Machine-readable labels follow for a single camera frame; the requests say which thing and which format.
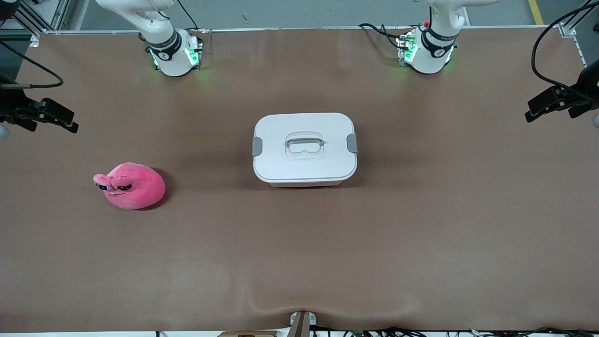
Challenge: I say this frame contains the aluminium frame structure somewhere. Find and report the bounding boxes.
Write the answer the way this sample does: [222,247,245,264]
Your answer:
[0,0,89,36]

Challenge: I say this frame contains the aluminium profile beam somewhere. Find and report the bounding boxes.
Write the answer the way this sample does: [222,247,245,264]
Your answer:
[562,0,599,29]

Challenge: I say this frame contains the yellow floor tape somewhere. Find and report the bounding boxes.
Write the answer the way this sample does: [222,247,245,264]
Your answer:
[528,0,546,25]

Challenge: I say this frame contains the brown table mat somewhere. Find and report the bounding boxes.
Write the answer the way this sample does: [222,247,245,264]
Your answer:
[0,27,599,334]

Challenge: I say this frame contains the pink plastic box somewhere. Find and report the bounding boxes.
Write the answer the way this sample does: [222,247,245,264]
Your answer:
[268,178,344,188]

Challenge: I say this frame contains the black base cable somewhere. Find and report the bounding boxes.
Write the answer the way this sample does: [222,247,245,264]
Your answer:
[358,22,404,50]
[175,0,199,31]

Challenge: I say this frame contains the pink plush toy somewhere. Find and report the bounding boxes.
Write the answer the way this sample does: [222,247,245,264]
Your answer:
[93,162,166,210]

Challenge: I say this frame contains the black left base cable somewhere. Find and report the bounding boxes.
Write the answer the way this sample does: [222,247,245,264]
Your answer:
[358,22,404,50]

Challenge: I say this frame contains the metal clamp bracket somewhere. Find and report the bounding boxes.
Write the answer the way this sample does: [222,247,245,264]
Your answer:
[289,310,317,337]

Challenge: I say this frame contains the white box lid grey clips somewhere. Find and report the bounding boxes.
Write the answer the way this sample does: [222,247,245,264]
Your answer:
[252,112,358,184]

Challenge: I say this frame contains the black right base cable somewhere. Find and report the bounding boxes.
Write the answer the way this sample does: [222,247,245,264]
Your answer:
[175,0,199,31]

